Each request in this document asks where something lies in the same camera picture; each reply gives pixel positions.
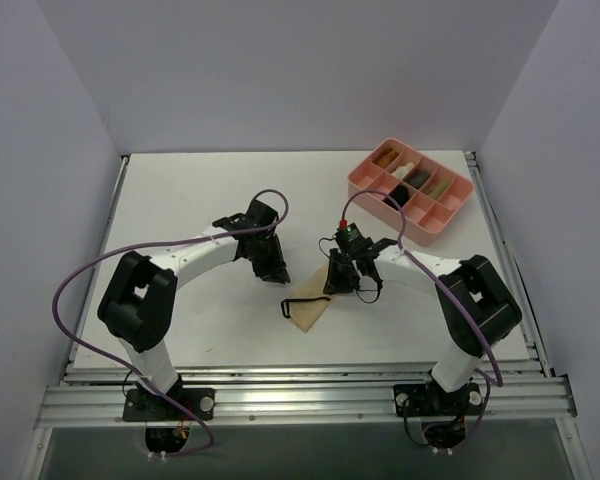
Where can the olive rolled cloth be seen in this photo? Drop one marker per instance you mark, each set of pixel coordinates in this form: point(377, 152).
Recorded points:
point(435, 190)

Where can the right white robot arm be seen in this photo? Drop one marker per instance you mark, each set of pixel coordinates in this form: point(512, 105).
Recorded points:
point(478, 308)

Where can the pink compartment organizer box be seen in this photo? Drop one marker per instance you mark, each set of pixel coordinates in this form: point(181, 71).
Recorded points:
point(425, 219)

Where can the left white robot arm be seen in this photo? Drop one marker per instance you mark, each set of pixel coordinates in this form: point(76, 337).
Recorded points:
point(138, 303)

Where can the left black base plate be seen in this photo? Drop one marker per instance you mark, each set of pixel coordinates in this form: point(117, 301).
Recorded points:
point(141, 405)

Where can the white rolled cloth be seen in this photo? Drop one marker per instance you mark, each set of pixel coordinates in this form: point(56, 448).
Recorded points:
point(402, 171)

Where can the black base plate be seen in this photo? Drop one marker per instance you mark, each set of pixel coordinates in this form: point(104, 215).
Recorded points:
point(141, 405)
point(430, 400)

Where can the aluminium rail frame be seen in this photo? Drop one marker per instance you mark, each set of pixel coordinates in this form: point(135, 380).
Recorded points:
point(294, 405)

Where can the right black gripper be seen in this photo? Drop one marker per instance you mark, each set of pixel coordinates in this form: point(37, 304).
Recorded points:
point(345, 265)

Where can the beige underwear with navy trim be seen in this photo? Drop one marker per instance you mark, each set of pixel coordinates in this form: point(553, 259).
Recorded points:
point(307, 301)

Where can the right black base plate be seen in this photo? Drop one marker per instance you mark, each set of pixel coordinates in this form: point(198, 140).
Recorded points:
point(430, 400)

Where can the orange rolled cloth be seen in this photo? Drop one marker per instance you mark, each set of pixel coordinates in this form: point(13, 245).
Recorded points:
point(386, 157)

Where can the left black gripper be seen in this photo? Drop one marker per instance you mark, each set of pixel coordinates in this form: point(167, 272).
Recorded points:
point(267, 256)

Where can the dark grey rolled cloth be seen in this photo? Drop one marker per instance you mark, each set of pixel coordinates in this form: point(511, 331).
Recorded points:
point(418, 178)

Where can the black rolled cloth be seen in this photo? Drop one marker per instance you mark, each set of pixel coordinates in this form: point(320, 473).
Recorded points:
point(398, 197)

